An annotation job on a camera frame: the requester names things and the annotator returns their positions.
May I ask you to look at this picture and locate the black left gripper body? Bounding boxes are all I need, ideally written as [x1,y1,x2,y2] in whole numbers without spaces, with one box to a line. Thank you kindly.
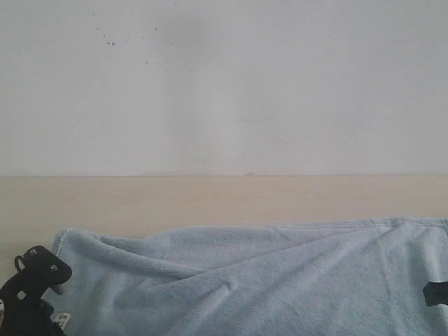
[1,297,63,336]

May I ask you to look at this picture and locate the light blue fleece towel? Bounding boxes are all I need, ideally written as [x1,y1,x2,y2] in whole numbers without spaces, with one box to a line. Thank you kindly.
[44,218,447,335]

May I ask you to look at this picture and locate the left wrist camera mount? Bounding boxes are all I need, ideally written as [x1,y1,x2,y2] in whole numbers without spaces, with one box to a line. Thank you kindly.
[1,246,72,306]

